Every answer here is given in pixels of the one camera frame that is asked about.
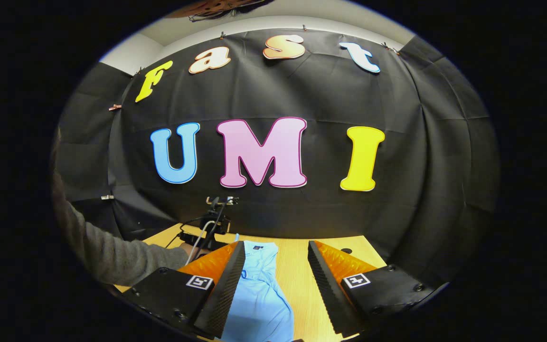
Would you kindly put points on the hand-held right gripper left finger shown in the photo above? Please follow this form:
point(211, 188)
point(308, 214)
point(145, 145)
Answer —
point(223, 299)

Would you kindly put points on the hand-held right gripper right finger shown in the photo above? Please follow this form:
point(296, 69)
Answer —
point(328, 294)

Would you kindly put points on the light blue T-shirt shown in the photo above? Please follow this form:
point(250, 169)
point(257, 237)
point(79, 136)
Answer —
point(259, 304)

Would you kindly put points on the black backdrop cloth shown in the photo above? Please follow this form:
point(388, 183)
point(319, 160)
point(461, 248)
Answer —
point(325, 95)

